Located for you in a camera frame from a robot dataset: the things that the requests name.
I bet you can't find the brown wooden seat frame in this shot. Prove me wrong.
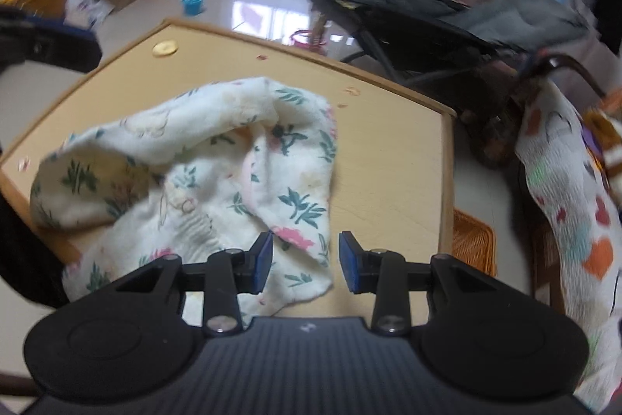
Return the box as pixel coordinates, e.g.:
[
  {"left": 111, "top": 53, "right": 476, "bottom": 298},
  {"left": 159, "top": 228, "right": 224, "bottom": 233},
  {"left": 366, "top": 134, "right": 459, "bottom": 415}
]
[{"left": 0, "top": 371, "right": 37, "bottom": 401}]

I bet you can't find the black hanging garment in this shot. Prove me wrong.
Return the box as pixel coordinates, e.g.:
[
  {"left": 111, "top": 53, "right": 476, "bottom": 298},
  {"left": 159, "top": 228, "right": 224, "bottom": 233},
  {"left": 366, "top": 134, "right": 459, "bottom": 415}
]
[{"left": 595, "top": 0, "right": 622, "bottom": 56}]

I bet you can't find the glass jar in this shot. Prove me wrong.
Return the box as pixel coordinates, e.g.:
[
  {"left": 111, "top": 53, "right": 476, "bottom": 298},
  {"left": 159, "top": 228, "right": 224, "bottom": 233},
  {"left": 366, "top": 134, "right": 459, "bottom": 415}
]
[{"left": 466, "top": 104, "right": 516, "bottom": 168}]

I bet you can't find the heart patterned quilt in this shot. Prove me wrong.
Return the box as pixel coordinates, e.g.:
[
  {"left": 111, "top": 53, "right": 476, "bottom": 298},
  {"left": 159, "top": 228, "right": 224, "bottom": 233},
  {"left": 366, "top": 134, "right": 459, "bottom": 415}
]
[{"left": 515, "top": 82, "right": 622, "bottom": 411}]

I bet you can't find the dark wooden armchair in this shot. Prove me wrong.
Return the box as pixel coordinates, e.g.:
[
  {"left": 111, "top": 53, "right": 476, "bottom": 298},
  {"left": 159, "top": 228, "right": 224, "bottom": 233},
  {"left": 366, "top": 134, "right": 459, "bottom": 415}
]
[{"left": 522, "top": 53, "right": 606, "bottom": 100}]

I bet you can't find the white blue plastic bag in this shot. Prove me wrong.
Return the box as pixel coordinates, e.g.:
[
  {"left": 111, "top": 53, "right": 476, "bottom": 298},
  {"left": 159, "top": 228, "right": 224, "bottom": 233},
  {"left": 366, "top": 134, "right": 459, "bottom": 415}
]
[{"left": 65, "top": 0, "right": 115, "bottom": 29}]

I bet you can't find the orange wicker basket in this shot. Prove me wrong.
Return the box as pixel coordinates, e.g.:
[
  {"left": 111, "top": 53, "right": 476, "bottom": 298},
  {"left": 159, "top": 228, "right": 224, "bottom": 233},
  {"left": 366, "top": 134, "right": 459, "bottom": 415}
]
[{"left": 452, "top": 208, "right": 497, "bottom": 277}]

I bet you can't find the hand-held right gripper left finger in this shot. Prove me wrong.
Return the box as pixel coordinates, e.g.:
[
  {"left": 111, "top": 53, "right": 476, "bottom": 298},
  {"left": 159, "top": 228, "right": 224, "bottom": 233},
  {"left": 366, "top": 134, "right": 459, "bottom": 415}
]
[{"left": 104, "top": 231, "right": 275, "bottom": 338}]

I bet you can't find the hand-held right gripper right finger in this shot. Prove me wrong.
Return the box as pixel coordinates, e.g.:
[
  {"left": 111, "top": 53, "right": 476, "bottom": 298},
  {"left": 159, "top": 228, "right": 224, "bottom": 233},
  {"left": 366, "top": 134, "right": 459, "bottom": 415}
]
[{"left": 337, "top": 230, "right": 516, "bottom": 338}]

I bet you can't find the floral baby shirt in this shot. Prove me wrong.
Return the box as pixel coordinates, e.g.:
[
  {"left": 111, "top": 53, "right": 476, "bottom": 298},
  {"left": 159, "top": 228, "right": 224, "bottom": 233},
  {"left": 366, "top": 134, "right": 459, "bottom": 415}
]
[{"left": 29, "top": 76, "right": 338, "bottom": 319}]

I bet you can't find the grey folding recliner chair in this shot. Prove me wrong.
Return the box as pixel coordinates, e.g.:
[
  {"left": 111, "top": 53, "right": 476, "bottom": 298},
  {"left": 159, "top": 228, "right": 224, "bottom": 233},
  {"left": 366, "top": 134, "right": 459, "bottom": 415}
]
[{"left": 299, "top": 0, "right": 598, "bottom": 105}]

